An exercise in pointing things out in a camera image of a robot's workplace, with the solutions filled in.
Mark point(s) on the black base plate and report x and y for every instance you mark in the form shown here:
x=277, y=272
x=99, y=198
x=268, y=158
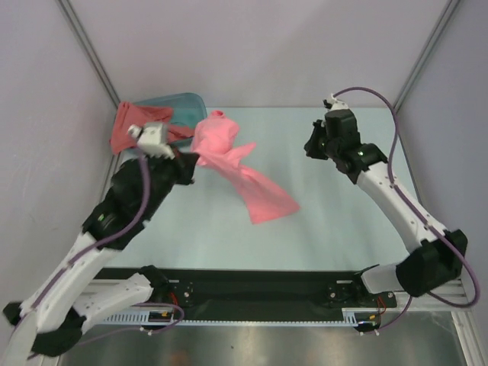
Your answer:
x=266, y=296

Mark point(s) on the left aluminium corner post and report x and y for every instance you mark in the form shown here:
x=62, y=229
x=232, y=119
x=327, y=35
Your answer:
x=82, y=37

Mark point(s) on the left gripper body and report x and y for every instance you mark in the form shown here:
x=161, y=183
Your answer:
x=174, y=171

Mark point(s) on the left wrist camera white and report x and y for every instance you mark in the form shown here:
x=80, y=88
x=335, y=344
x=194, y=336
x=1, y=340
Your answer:
x=152, y=139

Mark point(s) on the aluminium corner post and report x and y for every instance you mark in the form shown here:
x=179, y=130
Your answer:
x=82, y=37
x=436, y=34

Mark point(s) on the salmon red t shirt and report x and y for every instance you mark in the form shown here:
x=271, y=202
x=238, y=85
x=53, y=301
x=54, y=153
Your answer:
x=131, y=114

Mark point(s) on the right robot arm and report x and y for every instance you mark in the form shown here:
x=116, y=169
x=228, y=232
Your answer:
x=434, y=252

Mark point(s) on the teal plastic bin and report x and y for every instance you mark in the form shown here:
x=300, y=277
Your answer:
x=189, y=110

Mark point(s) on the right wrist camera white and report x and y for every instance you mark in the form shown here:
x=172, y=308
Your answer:
x=332, y=103

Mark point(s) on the aluminium front rail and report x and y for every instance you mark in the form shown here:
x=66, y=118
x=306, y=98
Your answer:
x=452, y=292

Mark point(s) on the right aluminium corner post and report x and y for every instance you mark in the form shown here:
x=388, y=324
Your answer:
x=436, y=34

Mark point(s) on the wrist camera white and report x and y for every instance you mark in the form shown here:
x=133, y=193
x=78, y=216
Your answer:
x=332, y=103
x=152, y=139

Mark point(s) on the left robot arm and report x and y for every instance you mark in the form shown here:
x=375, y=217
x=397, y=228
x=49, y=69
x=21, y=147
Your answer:
x=54, y=319

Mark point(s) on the light pink t shirt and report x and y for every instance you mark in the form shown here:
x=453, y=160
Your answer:
x=213, y=141

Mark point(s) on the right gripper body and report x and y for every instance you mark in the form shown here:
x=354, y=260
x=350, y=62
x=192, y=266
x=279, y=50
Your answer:
x=319, y=145

